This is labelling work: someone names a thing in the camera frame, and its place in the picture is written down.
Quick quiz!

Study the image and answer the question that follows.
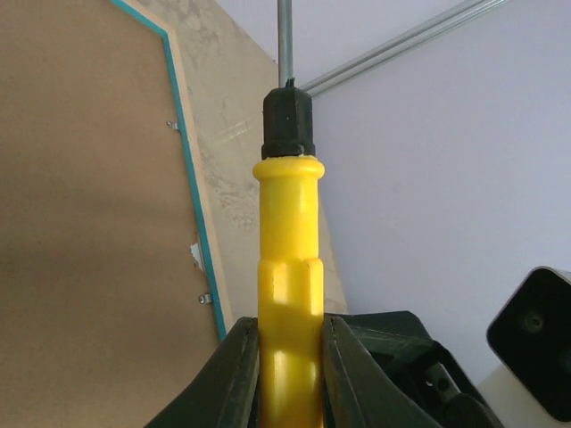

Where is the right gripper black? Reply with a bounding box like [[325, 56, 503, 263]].
[[327, 311, 502, 427]]

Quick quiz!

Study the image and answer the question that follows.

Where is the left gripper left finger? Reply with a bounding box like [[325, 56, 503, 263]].
[[146, 317, 260, 428]]

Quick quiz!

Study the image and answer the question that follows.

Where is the yellow handled screwdriver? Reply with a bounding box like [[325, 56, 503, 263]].
[[253, 1, 325, 427]]

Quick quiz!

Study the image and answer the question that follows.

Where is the brown frame backing board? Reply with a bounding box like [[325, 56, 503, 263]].
[[1, 1, 218, 427]]

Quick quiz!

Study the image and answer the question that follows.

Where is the teal wooden picture frame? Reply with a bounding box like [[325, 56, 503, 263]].
[[113, 1, 234, 339]]

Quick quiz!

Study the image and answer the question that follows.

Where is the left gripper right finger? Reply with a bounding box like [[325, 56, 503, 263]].
[[323, 317, 439, 428]]

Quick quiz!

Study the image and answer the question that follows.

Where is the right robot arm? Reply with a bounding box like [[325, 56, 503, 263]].
[[324, 267, 570, 427]]

